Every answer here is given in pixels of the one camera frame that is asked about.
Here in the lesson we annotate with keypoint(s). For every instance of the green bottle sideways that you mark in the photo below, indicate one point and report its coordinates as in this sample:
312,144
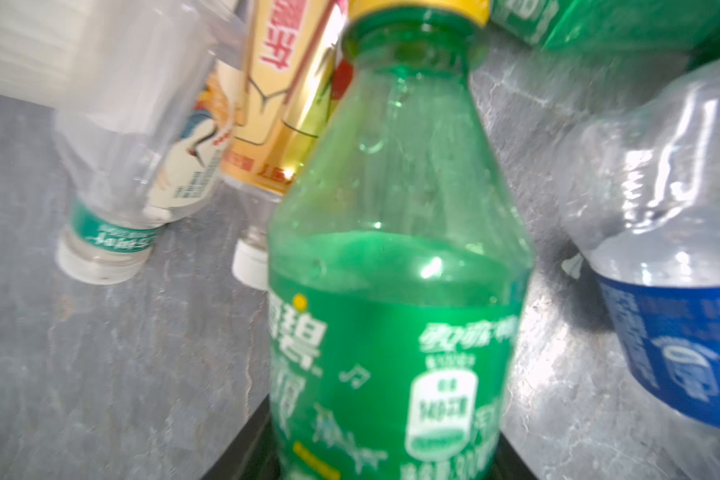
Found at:
398,264

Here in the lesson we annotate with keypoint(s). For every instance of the green bottle yellow cap centre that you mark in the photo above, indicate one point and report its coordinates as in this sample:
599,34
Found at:
618,26

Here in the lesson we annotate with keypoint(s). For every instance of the yellow red tea bottle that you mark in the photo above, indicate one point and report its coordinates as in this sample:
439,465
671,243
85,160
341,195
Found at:
283,105

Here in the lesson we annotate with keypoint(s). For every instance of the clear pepsi label bottle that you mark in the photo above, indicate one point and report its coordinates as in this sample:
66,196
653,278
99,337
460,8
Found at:
639,195

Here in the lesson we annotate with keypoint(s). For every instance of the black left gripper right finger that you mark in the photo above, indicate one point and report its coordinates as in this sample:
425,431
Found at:
508,465

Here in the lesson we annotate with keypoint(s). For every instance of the cream ribbed waste bin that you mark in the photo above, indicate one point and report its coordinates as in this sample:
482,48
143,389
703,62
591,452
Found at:
30,48

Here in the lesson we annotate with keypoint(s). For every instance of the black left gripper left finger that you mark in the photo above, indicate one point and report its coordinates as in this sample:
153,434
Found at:
252,454

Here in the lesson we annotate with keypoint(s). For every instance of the clear bottle green neck band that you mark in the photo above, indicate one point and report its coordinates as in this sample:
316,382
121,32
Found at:
143,127

